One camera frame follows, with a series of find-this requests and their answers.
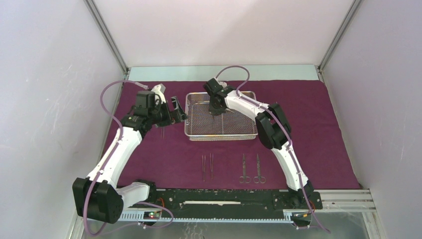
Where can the right corner aluminium post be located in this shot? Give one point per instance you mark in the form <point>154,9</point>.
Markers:
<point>352,11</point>

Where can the steel forceps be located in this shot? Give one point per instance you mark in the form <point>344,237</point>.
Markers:
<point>259,178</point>
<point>244,178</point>

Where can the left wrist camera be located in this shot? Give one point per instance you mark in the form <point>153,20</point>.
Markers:
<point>149,102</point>

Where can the maroon surgical wrap cloth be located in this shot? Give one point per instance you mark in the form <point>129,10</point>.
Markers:
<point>176,162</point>

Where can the aluminium frame rail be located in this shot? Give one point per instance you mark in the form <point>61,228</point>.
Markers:
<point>330,200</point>

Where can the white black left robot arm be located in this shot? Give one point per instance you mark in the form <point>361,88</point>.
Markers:
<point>97,196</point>

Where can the left corner aluminium post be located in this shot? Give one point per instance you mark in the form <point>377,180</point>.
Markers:
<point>100,22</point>

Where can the corner aluminium post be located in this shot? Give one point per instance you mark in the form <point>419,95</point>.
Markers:
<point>352,11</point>
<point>100,22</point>

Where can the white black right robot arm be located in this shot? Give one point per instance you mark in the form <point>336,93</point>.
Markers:
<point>273,131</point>

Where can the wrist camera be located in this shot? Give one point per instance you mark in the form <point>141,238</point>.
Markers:
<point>213,86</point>
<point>149,102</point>

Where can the grey cable duct strip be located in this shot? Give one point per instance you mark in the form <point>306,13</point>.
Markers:
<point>144,216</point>

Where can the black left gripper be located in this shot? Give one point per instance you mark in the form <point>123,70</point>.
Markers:
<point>171,117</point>

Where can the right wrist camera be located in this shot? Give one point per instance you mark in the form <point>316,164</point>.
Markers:
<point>213,86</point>

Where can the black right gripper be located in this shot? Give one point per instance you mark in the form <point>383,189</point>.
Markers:
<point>214,110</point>

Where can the steel instrument tray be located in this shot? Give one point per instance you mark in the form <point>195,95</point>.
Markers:
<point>202,126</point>

